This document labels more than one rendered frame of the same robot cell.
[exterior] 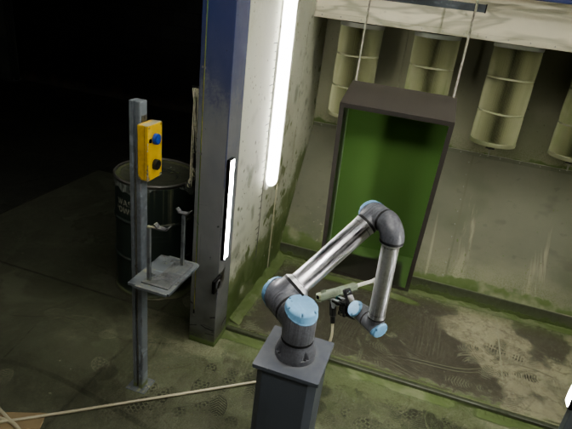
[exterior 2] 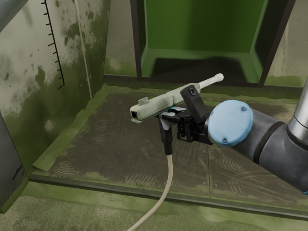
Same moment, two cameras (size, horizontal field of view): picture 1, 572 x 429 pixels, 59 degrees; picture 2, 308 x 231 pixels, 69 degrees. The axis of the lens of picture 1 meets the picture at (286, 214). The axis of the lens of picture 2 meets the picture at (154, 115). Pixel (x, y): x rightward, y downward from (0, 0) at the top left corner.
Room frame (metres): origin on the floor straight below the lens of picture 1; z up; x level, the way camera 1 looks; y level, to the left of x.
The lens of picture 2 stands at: (1.89, -0.25, 0.90)
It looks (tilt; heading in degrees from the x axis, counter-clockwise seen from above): 32 degrees down; 354
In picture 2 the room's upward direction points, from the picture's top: straight up
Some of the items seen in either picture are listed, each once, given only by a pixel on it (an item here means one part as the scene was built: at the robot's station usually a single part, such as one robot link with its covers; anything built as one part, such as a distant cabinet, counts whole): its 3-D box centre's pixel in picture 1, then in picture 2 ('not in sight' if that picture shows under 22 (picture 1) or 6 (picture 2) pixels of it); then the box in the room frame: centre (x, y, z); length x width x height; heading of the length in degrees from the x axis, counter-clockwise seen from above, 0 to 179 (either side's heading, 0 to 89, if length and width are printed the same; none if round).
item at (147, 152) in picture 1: (149, 150); not in sight; (2.16, 0.65, 1.42); 0.12 x 0.06 x 0.26; 165
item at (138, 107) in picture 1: (139, 260); not in sight; (2.18, 0.71, 0.82); 0.06 x 0.06 x 1.64; 75
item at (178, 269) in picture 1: (168, 245); not in sight; (2.14, 0.55, 0.95); 0.26 x 0.15 x 0.32; 165
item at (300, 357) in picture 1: (296, 344); not in sight; (1.85, -0.12, 0.69); 0.19 x 0.19 x 0.10
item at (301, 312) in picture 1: (299, 318); not in sight; (1.85, -0.12, 0.83); 0.17 x 0.15 x 0.18; 31
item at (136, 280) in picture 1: (164, 274); not in sight; (2.14, 0.57, 0.78); 0.31 x 0.23 x 0.01; 165
